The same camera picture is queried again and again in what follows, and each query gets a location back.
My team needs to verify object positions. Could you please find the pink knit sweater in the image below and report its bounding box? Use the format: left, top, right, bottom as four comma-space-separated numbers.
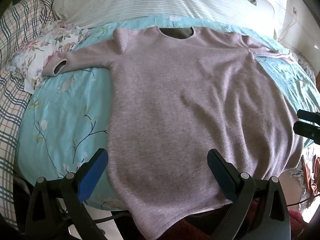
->
41, 26, 304, 239

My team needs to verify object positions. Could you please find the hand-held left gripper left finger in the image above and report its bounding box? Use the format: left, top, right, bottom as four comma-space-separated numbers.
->
25, 148, 109, 240

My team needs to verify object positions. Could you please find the plaid quilt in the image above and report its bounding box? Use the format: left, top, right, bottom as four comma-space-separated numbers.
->
0, 0, 60, 230

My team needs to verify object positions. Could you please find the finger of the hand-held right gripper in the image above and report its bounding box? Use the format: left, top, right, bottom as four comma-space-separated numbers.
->
293, 121, 320, 144
297, 109, 320, 124

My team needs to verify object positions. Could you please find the dark red fleece cloth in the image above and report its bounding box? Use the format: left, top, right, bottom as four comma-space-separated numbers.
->
172, 199, 309, 240

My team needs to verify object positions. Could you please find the light blue floral bedsheet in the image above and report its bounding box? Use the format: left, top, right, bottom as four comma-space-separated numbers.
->
19, 15, 320, 212

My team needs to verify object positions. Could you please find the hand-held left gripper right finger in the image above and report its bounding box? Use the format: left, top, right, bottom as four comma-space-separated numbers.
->
207, 149, 292, 240

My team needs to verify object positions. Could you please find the white floral pillow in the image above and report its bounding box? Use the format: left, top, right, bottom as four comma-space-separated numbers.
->
7, 20, 90, 93

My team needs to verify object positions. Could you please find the brown floral cloth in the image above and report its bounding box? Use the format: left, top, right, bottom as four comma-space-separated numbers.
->
282, 152, 320, 205

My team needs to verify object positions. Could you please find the black cable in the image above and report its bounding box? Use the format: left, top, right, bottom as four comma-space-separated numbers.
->
287, 192, 320, 207

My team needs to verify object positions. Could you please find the thin wall cable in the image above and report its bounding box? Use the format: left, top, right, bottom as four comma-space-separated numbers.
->
277, 10, 298, 43

